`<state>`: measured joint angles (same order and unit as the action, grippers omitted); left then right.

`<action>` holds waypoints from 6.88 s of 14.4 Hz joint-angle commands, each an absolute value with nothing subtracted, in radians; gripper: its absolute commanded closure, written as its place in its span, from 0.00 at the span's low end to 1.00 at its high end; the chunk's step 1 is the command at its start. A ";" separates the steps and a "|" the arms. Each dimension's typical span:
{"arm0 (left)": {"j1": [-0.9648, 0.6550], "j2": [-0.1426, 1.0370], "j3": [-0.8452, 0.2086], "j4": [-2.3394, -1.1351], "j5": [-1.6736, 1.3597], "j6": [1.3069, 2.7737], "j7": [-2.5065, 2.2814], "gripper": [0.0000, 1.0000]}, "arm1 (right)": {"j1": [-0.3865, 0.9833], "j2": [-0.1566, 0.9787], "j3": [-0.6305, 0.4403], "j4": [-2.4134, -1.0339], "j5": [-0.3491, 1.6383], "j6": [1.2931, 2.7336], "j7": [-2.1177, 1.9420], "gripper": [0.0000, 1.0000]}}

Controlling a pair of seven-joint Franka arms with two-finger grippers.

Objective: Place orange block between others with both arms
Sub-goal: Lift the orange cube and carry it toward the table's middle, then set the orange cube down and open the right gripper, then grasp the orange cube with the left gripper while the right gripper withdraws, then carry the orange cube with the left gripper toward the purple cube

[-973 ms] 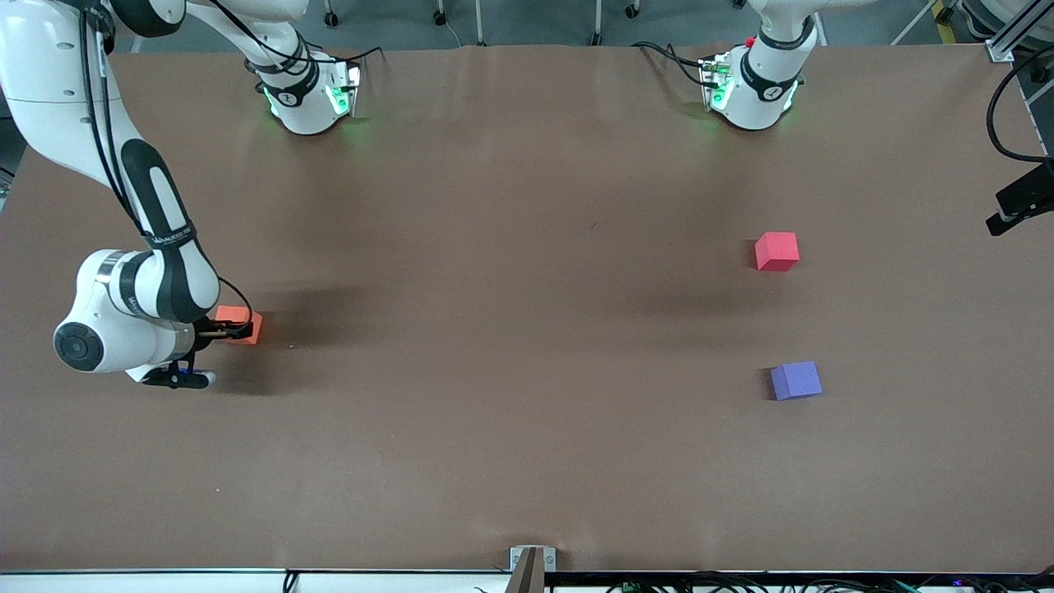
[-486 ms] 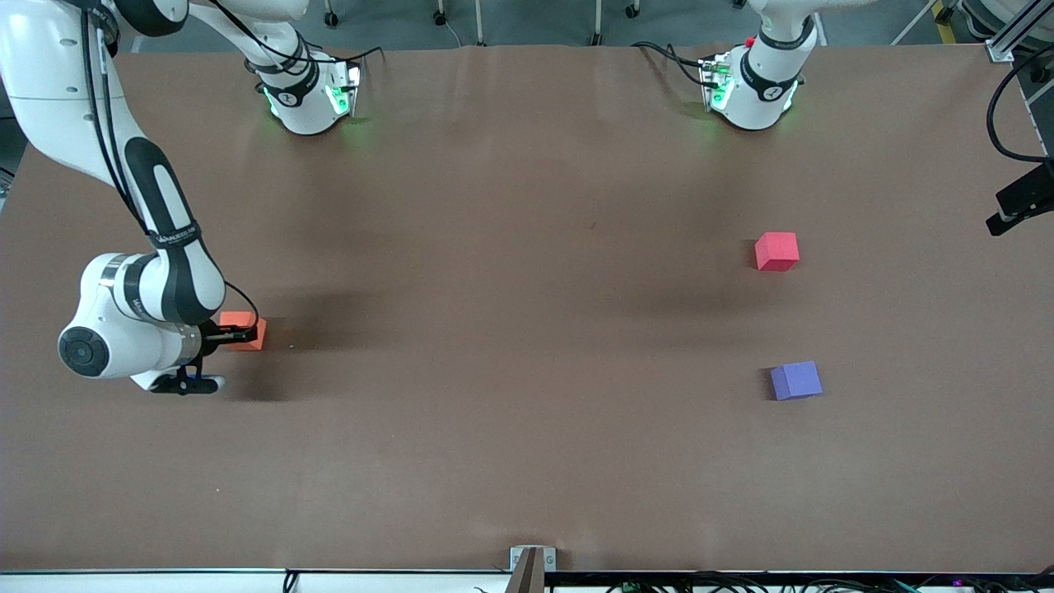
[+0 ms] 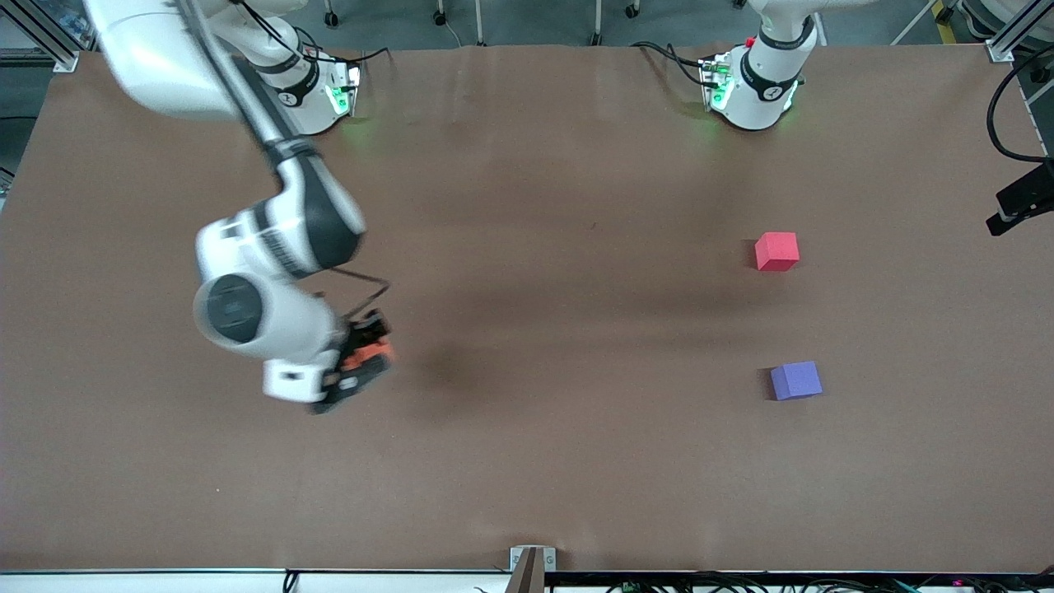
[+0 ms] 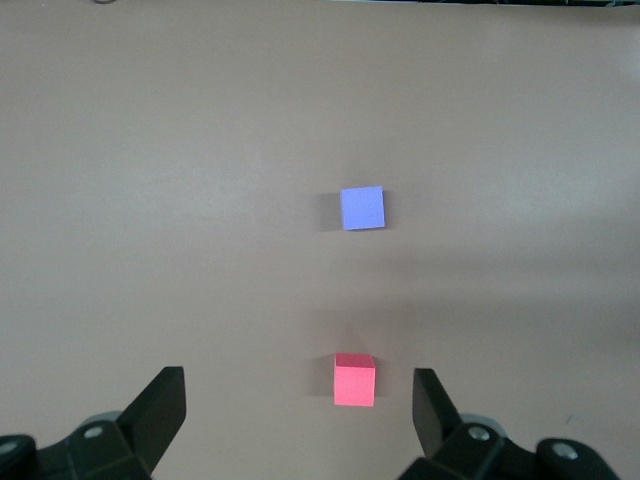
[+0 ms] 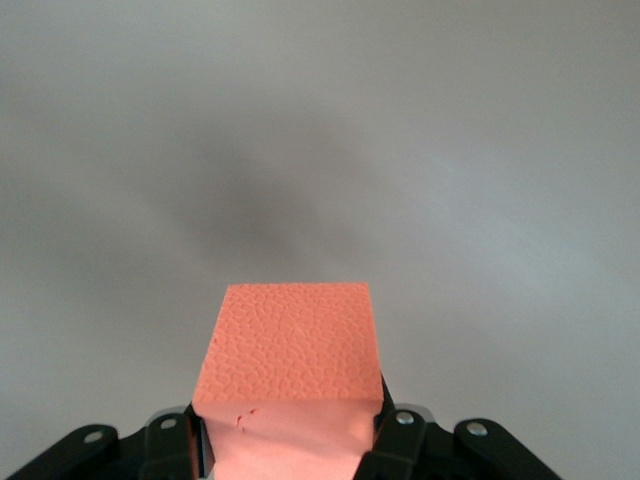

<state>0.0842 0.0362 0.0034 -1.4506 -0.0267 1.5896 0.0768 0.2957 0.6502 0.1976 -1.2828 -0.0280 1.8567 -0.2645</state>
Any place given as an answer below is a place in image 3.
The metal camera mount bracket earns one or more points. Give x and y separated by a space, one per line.
531 568

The red foam block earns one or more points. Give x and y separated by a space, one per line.
776 251

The purple foam block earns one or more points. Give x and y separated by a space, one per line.
795 380

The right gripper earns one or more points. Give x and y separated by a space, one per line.
363 336

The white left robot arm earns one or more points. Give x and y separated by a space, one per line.
762 82

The white table edge rail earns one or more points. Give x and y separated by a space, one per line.
165 583

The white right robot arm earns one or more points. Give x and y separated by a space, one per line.
165 66

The large table cover sheet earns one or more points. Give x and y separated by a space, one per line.
527 329

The orange foam block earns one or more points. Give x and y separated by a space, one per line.
369 356

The aluminium frame profile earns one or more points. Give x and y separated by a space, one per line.
66 62
1000 51

